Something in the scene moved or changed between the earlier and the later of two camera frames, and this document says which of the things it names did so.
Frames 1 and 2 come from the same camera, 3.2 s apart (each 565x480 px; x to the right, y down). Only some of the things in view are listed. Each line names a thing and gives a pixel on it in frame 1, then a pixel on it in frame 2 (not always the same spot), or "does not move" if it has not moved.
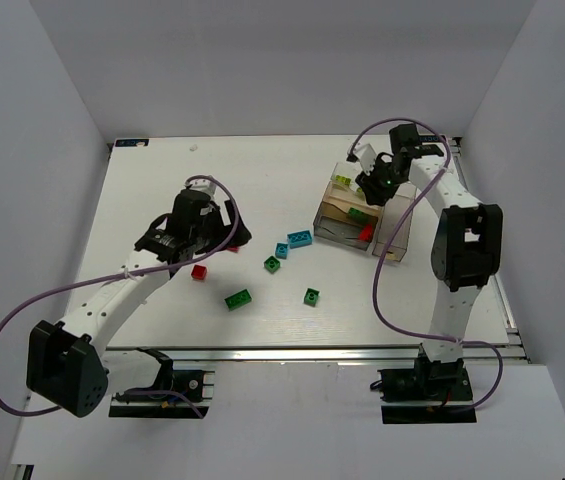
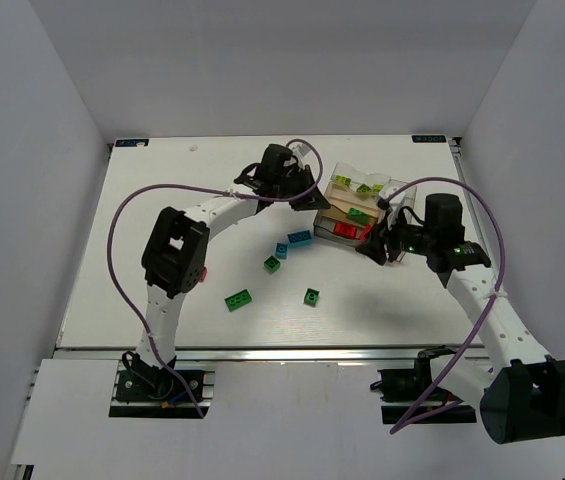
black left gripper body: [229, 232] → [300, 185]
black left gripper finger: [242, 234] → [312, 201]
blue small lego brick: [281, 250] does not move
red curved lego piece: [366, 233] does not move
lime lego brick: [343, 179] does not move
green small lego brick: [311, 297] does not move
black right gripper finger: [378, 190] → [376, 247]
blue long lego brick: [299, 239] does not move
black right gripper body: [371, 186] → [390, 241]
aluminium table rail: [317, 353] does not move
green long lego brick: [238, 300] does not move
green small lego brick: [272, 264] does not move
